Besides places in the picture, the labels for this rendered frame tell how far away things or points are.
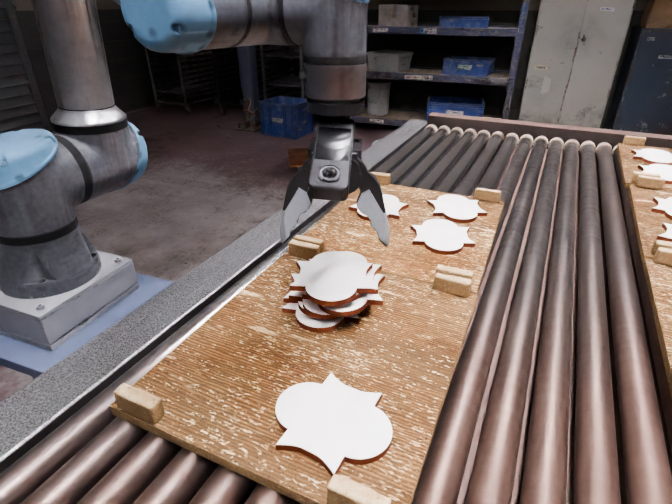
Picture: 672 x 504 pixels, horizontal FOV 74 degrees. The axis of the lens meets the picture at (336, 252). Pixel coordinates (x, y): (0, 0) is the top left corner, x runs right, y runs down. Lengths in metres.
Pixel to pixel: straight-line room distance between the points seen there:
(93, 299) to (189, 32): 0.52
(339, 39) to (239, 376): 0.41
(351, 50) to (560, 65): 4.83
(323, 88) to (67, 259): 0.50
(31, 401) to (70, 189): 0.32
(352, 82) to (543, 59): 4.80
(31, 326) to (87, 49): 0.43
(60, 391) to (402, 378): 0.43
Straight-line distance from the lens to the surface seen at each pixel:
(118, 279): 0.88
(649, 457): 0.62
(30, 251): 0.82
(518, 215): 1.10
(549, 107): 5.38
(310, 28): 0.55
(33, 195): 0.79
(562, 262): 0.93
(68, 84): 0.85
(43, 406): 0.68
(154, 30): 0.48
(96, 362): 0.71
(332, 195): 0.51
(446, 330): 0.66
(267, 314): 0.68
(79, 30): 0.84
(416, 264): 0.81
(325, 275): 0.66
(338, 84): 0.55
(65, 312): 0.83
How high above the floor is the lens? 1.34
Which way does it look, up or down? 29 degrees down
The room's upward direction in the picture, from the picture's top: straight up
